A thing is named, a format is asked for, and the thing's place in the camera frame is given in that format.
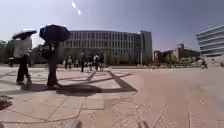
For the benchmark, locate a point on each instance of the trees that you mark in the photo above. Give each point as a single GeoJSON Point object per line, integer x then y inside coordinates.
{"type": "Point", "coordinates": [3, 50]}

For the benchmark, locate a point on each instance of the brown building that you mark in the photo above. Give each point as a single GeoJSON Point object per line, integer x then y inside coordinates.
{"type": "Point", "coordinates": [180, 53]}

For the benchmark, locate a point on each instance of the person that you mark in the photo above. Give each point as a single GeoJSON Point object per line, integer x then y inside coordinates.
{"type": "Point", "coordinates": [203, 64]}
{"type": "Point", "coordinates": [22, 56]}
{"type": "Point", "coordinates": [52, 56]}

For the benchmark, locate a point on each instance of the large grey many-windowed building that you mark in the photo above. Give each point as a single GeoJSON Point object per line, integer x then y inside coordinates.
{"type": "Point", "coordinates": [110, 43]}

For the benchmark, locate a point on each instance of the robot's own part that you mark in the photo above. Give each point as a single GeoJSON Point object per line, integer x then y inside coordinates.
{"type": "Point", "coordinates": [143, 124]}
{"type": "Point", "coordinates": [76, 124]}

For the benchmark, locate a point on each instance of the group of people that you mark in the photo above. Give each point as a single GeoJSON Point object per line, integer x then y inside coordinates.
{"type": "Point", "coordinates": [86, 61]}

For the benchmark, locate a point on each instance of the pale building with window bands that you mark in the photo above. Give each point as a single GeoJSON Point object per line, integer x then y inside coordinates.
{"type": "Point", "coordinates": [211, 41]}

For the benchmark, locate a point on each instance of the grey paved plaza ground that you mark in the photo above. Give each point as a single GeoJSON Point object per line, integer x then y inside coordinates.
{"type": "Point", "coordinates": [150, 96]}

